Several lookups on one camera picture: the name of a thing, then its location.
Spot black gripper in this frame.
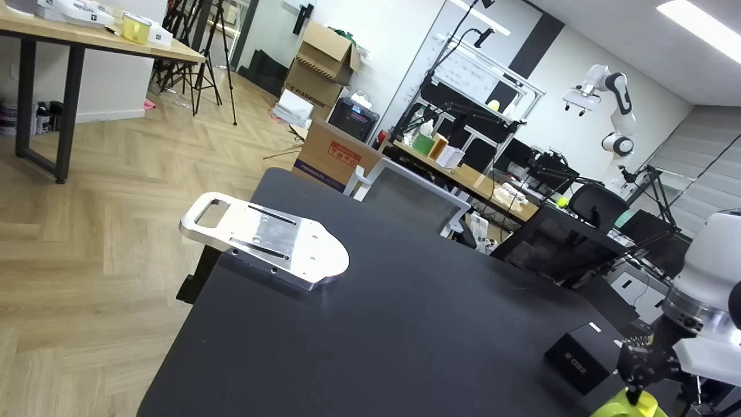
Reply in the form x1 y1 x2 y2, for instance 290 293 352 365
616 315 689 407

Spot black box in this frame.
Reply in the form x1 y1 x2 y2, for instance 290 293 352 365
544 319 632 396

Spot green box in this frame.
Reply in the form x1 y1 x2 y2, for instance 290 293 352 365
410 131 440 156

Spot cardboard box red print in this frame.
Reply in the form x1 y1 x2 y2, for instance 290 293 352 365
291 121 385 194

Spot open white box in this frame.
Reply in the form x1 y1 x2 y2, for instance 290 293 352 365
268 87 316 129

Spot small white box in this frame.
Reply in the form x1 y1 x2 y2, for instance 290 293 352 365
146 20 176 48

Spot white drawer cabinet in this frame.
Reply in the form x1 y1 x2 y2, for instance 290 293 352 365
607 266 675 317

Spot black tilted panel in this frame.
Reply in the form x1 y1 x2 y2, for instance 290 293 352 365
491 200 630 290

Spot black office chair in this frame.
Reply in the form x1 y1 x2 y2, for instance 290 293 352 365
569 181 630 233

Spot long wooden desk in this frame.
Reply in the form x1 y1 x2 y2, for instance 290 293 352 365
382 137 541 227

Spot white framed grey panel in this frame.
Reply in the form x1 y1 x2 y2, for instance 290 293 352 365
352 154 473 233

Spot white signboard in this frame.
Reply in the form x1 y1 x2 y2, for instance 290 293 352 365
430 48 504 107

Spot ceiling light panel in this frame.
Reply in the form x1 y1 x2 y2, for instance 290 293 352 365
654 0 741 70

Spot black printer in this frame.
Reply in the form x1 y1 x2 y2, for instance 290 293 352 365
327 93 382 143

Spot stacked plain cardboard boxes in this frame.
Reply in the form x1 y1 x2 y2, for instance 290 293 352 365
283 19 362 111

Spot black floor bag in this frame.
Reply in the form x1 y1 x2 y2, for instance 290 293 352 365
246 48 291 99

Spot yellow transparent container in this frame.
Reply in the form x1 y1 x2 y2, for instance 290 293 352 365
118 14 153 43

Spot wooden table black legs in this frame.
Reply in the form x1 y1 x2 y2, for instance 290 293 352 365
0 7 208 184

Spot white device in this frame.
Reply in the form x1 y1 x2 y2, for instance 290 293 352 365
33 0 121 33

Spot black camera tripod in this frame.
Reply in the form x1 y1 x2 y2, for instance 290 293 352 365
616 162 679 227

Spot black table clamp bracket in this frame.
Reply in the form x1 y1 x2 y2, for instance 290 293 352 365
174 242 224 305

